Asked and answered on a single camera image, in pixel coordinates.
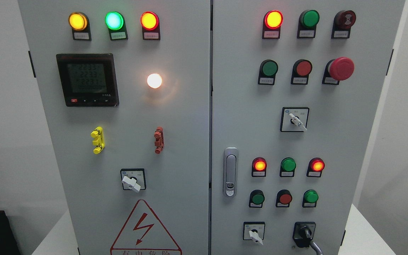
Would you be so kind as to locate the yellow indicator lamp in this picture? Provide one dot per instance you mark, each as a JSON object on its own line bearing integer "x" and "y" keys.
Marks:
{"x": 80, "y": 26}

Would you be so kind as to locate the green push button upper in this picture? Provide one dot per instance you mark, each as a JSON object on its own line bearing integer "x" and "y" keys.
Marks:
{"x": 267, "y": 72}

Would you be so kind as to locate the white selector switch bottom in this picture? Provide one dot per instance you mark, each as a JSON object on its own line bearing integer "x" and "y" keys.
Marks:
{"x": 254, "y": 231}

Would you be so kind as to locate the red push button upper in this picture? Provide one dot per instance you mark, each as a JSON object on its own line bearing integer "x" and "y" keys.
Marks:
{"x": 300, "y": 73}

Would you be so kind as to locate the dark red buzzer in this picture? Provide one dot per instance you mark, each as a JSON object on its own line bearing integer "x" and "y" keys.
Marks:
{"x": 343, "y": 21}

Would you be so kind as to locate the green push button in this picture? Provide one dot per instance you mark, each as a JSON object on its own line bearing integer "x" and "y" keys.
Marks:
{"x": 256, "y": 199}
{"x": 267, "y": 72}

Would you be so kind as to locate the silver door handle lock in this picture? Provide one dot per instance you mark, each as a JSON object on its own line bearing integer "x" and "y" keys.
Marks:
{"x": 230, "y": 163}

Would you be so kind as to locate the white selector switch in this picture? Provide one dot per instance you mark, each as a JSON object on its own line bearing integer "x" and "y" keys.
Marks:
{"x": 294, "y": 119}
{"x": 254, "y": 231}

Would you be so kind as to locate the yellow terminal clip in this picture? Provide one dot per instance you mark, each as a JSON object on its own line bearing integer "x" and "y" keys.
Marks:
{"x": 98, "y": 139}

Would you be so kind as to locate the lit red indicator lamp left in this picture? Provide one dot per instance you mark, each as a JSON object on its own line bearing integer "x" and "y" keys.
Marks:
{"x": 150, "y": 25}

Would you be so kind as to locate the white selector switch left door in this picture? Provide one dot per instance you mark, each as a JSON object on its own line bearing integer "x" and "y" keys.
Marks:
{"x": 133, "y": 179}

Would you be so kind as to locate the black digital power meter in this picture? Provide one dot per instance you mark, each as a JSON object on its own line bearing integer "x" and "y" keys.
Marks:
{"x": 88, "y": 79}

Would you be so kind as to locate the red lamp lower right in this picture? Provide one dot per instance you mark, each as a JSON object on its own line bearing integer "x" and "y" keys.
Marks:
{"x": 315, "y": 167}

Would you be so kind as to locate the red push button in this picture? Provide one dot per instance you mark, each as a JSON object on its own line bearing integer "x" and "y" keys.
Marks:
{"x": 300, "y": 73}
{"x": 284, "y": 198}

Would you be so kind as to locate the green lamp lower middle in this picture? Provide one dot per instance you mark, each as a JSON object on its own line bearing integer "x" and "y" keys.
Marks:
{"x": 287, "y": 167}

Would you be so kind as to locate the lit red lamp lower left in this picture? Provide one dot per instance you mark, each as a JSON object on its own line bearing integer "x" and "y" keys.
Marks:
{"x": 259, "y": 167}

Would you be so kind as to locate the green lamp top right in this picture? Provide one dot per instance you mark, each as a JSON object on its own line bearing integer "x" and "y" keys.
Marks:
{"x": 307, "y": 23}

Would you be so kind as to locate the green lamp bottom right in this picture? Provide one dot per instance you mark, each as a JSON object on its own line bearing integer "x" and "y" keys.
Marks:
{"x": 310, "y": 199}

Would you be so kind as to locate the red emergency stop mushroom button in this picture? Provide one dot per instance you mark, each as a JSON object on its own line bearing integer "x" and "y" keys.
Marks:
{"x": 337, "y": 70}

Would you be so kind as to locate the red push button lower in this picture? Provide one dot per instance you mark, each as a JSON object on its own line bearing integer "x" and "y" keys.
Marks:
{"x": 284, "y": 198}

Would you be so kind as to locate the lit red lamp top right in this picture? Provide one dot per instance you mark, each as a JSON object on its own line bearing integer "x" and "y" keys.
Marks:
{"x": 272, "y": 22}

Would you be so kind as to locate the white selector switch upper right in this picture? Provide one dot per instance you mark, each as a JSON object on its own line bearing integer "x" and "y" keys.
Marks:
{"x": 294, "y": 119}

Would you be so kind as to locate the red electrical warning triangle sticker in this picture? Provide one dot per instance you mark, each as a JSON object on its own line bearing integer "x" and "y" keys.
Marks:
{"x": 144, "y": 234}

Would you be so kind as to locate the grey right cabinet door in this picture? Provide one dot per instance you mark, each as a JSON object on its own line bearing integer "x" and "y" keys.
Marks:
{"x": 248, "y": 116}

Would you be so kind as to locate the black rotary knob switch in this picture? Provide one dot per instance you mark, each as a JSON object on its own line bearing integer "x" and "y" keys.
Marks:
{"x": 303, "y": 233}

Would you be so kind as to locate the white lit indicator lamp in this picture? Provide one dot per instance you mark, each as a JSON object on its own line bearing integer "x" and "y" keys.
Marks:
{"x": 154, "y": 80}

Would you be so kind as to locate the red terminal clip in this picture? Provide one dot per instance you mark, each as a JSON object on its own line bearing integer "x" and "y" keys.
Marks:
{"x": 159, "y": 140}

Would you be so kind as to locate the lit green indicator lamp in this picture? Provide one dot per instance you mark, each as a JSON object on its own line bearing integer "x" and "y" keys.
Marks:
{"x": 116, "y": 26}

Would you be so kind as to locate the grey left cabinet door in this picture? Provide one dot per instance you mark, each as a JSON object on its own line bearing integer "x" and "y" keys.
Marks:
{"x": 177, "y": 179}

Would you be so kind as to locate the grey cabinet door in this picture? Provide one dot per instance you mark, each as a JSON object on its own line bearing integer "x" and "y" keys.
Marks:
{"x": 248, "y": 116}
{"x": 177, "y": 179}

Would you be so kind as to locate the green push button lower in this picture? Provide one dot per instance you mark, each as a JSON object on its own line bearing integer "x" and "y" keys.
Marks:
{"x": 256, "y": 199}

